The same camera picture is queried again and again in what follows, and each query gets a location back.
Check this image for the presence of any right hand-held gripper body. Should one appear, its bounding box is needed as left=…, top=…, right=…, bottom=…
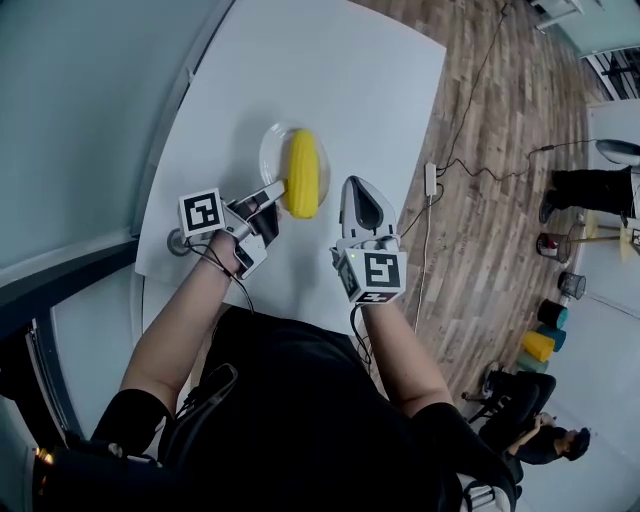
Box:
left=328, top=218, right=409, bottom=305

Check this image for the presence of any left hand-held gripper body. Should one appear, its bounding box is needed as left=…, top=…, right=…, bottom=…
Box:
left=178, top=188, right=272, bottom=280

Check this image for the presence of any white round plate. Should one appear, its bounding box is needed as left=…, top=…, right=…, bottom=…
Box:
left=258, top=120, right=332, bottom=209

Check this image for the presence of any yellow corn cob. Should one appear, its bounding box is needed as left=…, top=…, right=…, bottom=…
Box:
left=285, top=128, right=321, bottom=221

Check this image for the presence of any person's left forearm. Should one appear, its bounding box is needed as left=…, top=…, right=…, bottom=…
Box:
left=118, top=233, right=242, bottom=417

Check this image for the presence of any person's right forearm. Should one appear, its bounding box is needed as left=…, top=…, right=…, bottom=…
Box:
left=356, top=298, right=454, bottom=417

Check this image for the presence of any round metal table fitting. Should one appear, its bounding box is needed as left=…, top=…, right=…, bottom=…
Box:
left=166, top=227, right=194, bottom=257

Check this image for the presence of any white table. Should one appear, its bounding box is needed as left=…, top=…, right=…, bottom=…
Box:
left=133, top=0, right=448, bottom=322

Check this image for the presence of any green cylinder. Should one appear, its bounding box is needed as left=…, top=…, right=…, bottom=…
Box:
left=516, top=351, right=549, bottom=375

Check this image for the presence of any black and teal cylinder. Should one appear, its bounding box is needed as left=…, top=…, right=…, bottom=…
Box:
left=537, top=298, right=570, bottom=327

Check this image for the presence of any person's black clothing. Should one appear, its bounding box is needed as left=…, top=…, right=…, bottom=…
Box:
left=33, top=304, right=524, bottom=512

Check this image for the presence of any black office chair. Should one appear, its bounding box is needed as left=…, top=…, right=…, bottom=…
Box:
left=462, top=367, right=557, bottom=454

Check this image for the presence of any yellow broom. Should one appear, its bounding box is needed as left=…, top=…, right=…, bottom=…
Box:
left=568, top=219, right=637, bottom=262

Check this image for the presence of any grey oval bowl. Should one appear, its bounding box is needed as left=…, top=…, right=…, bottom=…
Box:
left=596, top=138, right=640, bottom=164

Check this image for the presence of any white power strip cable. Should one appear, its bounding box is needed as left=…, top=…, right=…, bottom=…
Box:
left=412, top=194, right=433, bottom=334

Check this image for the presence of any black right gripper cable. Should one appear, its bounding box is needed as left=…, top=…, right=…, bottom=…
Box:
left=348, top=303, right=375, bottom=374

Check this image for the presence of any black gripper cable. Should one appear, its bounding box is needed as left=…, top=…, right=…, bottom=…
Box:
left=348, top=303, right=375, bottom=374
left=184, top=238, right=257, bottom=315

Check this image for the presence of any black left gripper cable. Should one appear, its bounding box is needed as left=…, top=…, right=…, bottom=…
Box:
left=184, top=238, right=257, bottom=315

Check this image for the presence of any long black floor cable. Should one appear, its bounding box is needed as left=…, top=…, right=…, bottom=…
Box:
left=435, top=0, right=512, bottom=177

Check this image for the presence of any black wire basket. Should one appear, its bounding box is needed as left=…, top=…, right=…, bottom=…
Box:
left=557, top=270, right=587, bottom=301
left=536, top=231, right=574, bottom=265

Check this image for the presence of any black cable with adapter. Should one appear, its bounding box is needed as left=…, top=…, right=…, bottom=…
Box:
left=437, top=139, right=601, bottom=182

